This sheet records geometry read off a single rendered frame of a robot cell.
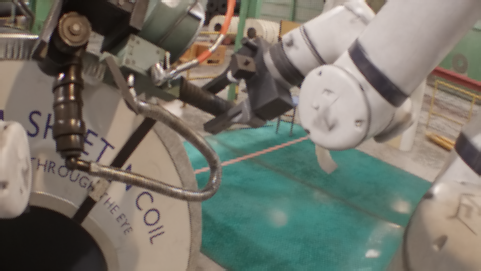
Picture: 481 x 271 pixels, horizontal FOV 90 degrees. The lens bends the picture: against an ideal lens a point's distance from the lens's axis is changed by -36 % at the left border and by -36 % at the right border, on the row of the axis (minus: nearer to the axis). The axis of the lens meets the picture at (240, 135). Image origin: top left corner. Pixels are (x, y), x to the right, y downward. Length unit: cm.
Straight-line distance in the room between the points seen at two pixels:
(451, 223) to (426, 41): 17
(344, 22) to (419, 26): 21
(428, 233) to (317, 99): 18
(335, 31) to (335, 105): 19
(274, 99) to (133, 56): 22
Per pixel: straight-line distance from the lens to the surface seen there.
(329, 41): 50
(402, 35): 32
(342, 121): 32
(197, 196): 55
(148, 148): 77
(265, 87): 53
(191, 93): 56
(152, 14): 50
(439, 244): 29
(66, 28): 46
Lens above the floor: 139
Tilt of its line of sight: 20 degrees down
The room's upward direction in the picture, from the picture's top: 8 degrees clockwise
